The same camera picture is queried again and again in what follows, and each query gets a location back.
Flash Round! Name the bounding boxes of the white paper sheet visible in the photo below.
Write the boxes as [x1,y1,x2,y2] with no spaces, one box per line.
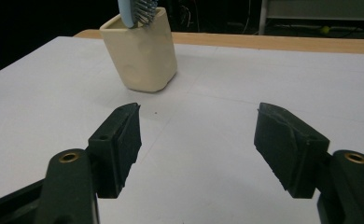
[0,35,364,224]

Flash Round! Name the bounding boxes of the tangle of cables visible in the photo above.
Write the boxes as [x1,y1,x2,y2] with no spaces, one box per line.
[178,3,203,29]

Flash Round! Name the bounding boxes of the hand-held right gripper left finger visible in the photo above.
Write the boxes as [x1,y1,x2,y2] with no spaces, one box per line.
[88,102,142,200]

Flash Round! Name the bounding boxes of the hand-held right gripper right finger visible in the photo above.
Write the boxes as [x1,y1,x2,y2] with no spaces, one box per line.
[253,102,330,200]

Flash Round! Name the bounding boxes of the beige square cup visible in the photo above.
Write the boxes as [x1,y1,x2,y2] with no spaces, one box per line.
[99,7,178,93]

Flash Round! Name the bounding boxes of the light blue hairbrush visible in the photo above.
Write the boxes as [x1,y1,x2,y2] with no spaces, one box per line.
[117,0,159,30]

